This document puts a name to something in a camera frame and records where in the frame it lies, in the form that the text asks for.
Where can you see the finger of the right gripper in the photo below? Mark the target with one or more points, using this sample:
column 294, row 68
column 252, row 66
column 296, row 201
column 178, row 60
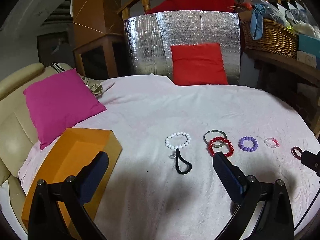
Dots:
column 311, row 161

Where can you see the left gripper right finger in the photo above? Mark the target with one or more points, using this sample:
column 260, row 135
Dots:
column 275, row 220

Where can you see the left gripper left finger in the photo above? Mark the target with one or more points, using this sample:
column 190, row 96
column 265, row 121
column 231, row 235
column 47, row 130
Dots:
column 45, row 217

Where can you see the dark maroon ring bangle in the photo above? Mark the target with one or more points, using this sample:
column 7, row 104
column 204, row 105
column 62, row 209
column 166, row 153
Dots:
column 296, row 152

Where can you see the silver metal cuff bangle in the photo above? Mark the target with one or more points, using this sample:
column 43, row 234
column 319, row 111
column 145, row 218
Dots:
column 208, row 136

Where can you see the orange cardboard tray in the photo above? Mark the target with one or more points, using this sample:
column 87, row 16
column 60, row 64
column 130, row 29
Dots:
column 76, row 148

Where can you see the pink white bed blanket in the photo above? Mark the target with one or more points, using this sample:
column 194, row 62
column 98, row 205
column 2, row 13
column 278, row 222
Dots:
column 164, row 186

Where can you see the wooden side shelf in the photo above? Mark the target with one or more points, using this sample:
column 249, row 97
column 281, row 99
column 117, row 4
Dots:
column 303, row 70

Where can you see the magenta pillow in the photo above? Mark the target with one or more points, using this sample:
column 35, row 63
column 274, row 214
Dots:
column 59, row 102

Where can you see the wicker basket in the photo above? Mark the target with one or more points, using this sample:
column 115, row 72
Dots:
column 275, row 39

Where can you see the small red pillow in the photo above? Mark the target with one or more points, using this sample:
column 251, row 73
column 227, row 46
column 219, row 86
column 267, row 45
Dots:
column 200, row 64

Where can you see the blue cloth in basket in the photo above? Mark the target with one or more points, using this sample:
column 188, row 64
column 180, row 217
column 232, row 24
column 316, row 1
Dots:
column 260, row 12

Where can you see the floral patterned cloth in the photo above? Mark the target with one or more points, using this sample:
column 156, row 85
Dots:
column 96, row 87

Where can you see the silver foil insulation panel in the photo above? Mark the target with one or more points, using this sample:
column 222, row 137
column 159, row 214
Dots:
column 150, row 37

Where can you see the large red cushion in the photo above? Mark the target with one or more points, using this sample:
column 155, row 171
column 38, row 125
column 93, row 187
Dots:
column 206, row 5

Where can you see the orange wooden pillar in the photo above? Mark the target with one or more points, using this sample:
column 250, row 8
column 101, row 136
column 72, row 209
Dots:
column 93, row 19

